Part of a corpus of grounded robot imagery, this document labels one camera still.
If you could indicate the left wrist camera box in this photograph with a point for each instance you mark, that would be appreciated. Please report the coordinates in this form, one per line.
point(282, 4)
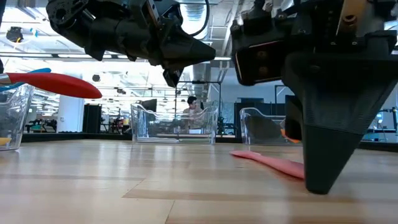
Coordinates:
point(155, 12)

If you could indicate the red slotted spoon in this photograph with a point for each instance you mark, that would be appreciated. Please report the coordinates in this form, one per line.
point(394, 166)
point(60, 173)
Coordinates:
point(62, 84)

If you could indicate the silver spiral air duct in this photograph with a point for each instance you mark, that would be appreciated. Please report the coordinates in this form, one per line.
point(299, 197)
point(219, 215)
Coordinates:
point(194, 17)

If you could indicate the black cabinet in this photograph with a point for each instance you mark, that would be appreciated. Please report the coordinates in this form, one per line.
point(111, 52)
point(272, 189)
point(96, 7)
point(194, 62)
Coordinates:
point(92, 116)

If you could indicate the long linear ceiling light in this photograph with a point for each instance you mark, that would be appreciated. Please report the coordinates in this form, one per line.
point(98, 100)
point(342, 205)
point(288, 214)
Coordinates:
point(31, 55)

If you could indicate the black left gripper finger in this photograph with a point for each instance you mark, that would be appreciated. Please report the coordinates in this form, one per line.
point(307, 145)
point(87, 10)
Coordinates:
point(186, 51)
point(172, 77)

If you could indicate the orange silicone spatula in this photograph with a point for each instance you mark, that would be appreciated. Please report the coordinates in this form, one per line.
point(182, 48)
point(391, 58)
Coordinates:
point(292, 141)

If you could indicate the black aluminium table frame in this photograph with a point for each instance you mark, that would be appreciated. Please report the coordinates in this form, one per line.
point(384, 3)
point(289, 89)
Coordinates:
point(77, 137)

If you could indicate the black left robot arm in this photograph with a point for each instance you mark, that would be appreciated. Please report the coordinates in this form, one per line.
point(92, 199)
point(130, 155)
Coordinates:
point(93, 28)

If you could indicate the black partition panel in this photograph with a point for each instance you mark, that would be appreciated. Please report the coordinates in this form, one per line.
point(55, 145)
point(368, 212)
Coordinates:
point(264, 104)

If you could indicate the small black monitor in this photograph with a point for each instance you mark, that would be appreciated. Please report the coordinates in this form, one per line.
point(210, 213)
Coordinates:
point(149, 105)

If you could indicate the pink silicone spatula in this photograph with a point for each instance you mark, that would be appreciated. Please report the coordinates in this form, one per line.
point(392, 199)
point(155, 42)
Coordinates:
point(273, 165)

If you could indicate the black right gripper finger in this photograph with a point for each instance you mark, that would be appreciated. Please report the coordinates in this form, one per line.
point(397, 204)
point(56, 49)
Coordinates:
point(293, 121)
point(335, 109)

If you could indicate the blue silicone spoon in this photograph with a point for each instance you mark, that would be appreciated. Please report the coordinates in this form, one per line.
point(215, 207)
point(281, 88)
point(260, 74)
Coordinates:
point(42, 70)

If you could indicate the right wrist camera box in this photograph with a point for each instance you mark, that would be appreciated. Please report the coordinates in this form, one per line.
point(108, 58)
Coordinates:
point(261, 63)

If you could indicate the clear plastic bin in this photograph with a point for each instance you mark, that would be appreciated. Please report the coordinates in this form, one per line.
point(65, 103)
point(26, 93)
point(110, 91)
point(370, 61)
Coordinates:
point(248, 133)
point(143, 127)
point(18, 124)

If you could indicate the person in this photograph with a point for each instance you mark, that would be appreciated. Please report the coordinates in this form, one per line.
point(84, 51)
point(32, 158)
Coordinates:
point(192, 101)

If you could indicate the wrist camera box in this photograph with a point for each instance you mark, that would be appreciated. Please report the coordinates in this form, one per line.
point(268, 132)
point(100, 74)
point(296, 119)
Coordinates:
point(155, 12)
point(261, 63)

